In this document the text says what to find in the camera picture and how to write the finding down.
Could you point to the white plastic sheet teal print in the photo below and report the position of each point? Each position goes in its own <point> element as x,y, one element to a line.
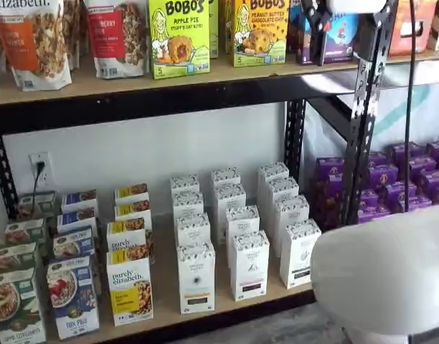
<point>431,107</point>

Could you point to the orange snack box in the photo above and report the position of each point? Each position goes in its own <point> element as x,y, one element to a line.
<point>395,36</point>

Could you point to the white wall outlet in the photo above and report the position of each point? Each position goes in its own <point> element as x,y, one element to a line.
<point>45,161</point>

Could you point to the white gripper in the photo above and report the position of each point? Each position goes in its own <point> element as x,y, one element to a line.
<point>356,5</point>

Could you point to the white yellow granola box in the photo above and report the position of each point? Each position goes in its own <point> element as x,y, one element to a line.
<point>126,233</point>
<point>131,191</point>
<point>131,209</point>
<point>128,286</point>

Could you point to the granola bag red label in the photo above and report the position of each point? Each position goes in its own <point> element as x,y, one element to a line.
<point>115,36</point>

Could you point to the yellow Bobo's peanut butter box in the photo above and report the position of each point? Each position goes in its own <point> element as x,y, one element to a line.
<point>260,36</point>

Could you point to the blue cereal box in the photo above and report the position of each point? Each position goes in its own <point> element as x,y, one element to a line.
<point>72,301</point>
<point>77,199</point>
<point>72,242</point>
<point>76,218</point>

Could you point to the white tea box pink strip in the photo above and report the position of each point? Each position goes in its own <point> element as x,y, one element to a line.
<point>225,176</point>
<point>242,218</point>
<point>229,195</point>
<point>250,268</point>

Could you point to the black metal shelf rack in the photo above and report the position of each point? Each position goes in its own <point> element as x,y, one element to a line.
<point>402,61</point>
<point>133,107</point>

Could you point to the green cereal box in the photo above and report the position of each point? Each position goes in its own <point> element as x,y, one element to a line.
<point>47,204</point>
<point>24,231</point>
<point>13,256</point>
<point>15,308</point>

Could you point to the granola bag orange label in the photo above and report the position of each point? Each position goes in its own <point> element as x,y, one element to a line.
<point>76,32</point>
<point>29,43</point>

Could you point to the green Bobo's apple pie box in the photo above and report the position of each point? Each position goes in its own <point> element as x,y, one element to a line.
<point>180,39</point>
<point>214,32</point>

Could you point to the white tea box dark strip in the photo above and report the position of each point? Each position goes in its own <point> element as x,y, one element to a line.
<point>282,186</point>
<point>298,254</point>
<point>273,171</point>
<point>291,208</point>

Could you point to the blue Zbar snack box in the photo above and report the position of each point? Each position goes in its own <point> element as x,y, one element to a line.
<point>294,28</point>
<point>343,36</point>

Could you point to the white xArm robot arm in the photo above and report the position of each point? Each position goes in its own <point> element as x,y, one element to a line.
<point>384,268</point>

